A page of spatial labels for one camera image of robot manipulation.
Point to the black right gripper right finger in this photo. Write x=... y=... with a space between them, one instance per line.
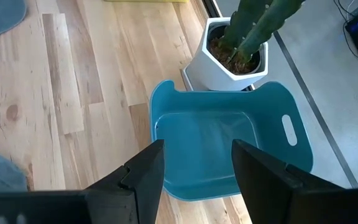
x=275 y=193

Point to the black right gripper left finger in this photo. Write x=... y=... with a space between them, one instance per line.
x=135 y=193

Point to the teal plastic bin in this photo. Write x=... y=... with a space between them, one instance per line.
x=204 y=143

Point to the white hexagonal plant pot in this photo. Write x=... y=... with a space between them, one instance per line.
x=210 y=71

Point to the green cactus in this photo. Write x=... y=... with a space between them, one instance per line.
x=259 y=21

